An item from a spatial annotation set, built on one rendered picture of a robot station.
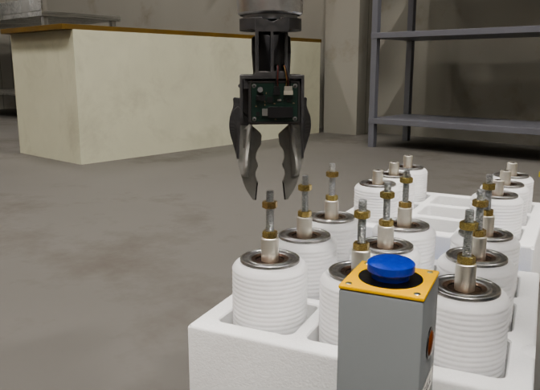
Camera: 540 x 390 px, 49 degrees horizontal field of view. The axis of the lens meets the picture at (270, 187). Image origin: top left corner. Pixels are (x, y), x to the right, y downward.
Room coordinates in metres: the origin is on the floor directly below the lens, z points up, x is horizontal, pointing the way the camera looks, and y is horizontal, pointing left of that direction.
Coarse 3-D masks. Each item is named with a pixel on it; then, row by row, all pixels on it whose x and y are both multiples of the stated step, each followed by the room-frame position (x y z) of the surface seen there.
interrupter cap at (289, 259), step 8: (248, 256) 0.72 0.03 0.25; (256, 256) 0.72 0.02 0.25; (280, 256) 0.73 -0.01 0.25; (288, 256) 0.72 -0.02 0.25; (296, 256) 0.72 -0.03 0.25; (248, 264) 0.69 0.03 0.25; (256, 264) 0.69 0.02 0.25; (264, 264) 0.69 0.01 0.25; (272, 264) 0.69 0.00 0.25; (280, 264) 0.69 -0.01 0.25; (288, 264) 0.69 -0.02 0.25; (296, 264) 0.69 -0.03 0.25
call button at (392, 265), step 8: (376, 256) 0.49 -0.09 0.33; (384, 256) 0.49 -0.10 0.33; (392, 256) 0.49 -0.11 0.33; (400, 256) 0.49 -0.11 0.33; (368, 264) 0.47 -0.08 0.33; (376, 264) 0.47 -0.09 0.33; (384, 264) 0.47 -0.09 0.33; (392, 264) 0.47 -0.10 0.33; (400, 264) 0.47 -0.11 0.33; (408, 264) 0.47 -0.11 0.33; (376, 272) 0.46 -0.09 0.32; (384, 272) 0.46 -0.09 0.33; (392, 272) 0.46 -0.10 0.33; (400, 272) 0.46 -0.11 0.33; (408, 272) 0.46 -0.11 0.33; (376, 280) 0.47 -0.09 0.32; (384, 280) 0.46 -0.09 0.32; (392, 280) 0.46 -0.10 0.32; (400, 280) 0.46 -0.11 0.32; (408, 280) 0.47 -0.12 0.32
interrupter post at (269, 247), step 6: (264, 240) 0.70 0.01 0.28; (270, 240) 0.70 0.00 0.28; (276, 240) 0.71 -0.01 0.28; (264, 246) 0.70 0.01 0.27; (270, 246) 0.70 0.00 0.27; (276, 246) 0.71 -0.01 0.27; (264, 252) 0.70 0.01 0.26; (270, 252) 0.70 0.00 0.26; (276, 252) 0.71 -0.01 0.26; (264, 258) 0.70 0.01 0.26; (270, 258) 0.70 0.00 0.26; (276, 258) 0.71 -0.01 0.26
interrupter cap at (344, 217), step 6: (318, 216) 0.93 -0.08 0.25; (324, 216) 0.94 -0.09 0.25; (342, 216) 0.93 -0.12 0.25; (348, 216) 0.92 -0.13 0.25; (318, 222) 0.90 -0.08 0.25; (324, 222) 0.89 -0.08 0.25; (330, 222) 0.89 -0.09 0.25; (336, 222) 0.89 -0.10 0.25; (342, 222) 0.89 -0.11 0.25; (348, 222) 0.90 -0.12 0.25
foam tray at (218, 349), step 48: (528, 288) 0.80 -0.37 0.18; (192, 336) 0.67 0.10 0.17; (240, 336) 0.65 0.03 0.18; (288, 336) 0.64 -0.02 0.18; (528, 336) 0.64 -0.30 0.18; (192, 384) 0.67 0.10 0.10; (240, 384) 0.64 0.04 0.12; (288, 384) 0.62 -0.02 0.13; (336, 384) 0.59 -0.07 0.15; (432, 384) 0.55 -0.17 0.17; (480, 384) 0.54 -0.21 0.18; (528, 384) 0.54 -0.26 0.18
